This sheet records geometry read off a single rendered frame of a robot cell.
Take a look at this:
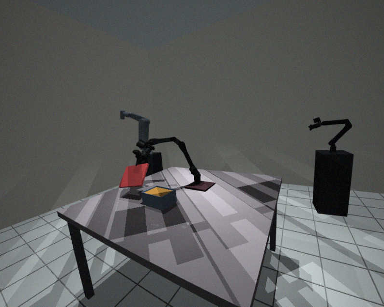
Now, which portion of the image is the red lid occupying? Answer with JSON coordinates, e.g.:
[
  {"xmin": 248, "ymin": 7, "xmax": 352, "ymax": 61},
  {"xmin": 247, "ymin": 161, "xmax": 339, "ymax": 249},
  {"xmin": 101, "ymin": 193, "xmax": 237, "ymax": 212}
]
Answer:
[{"xmin": 119, "ymin": 163, "xmax": 149, "ymax": 188}]

